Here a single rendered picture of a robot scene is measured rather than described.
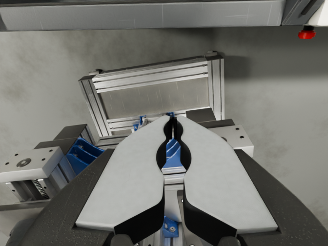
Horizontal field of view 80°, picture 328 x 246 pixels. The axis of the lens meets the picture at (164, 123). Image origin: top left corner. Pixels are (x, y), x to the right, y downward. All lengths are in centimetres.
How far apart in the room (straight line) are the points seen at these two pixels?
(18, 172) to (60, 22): 37
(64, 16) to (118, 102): 91
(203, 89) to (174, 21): 86
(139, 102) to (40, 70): 76
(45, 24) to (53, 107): 132
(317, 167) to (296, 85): 86
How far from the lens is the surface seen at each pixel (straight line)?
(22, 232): 64
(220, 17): 40
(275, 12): 43
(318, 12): 43
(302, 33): 62
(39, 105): 179
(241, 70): 147
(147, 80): 118
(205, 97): 125
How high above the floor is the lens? 134
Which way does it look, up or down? 60 degrees down
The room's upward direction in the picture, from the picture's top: 176 degrees counter-clockwise
